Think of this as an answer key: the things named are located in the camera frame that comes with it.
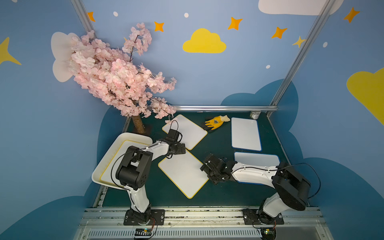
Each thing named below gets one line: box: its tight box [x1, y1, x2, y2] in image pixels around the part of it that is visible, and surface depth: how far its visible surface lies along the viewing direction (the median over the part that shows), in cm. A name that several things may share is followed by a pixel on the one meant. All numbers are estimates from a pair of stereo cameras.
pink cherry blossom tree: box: [68, 23, 177, 134], surface depth 71 cm
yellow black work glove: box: [205, 114, 231, 130], surface depth 117 cm
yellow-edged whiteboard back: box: [162, 114, 208, 151], surface depth 113 cm
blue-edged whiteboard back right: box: [231, 117, 262, 152], surface depth 114 cm
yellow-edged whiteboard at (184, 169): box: [158, 149, 209, 199], surface depth 91 cm
